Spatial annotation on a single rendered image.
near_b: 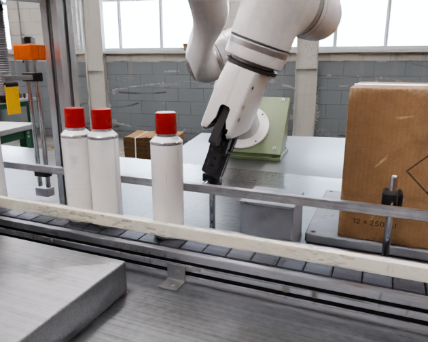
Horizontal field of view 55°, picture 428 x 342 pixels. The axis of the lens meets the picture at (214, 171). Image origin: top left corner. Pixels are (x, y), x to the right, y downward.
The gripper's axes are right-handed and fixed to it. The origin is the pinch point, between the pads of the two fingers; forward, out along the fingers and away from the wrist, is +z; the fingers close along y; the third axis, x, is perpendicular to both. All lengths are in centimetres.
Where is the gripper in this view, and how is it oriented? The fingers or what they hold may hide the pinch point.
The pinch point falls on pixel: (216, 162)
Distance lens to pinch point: 62.1
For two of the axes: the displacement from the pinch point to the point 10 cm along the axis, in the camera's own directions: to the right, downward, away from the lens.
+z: -3.2, 8.8, 3.6
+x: 8.7, 4.2, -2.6
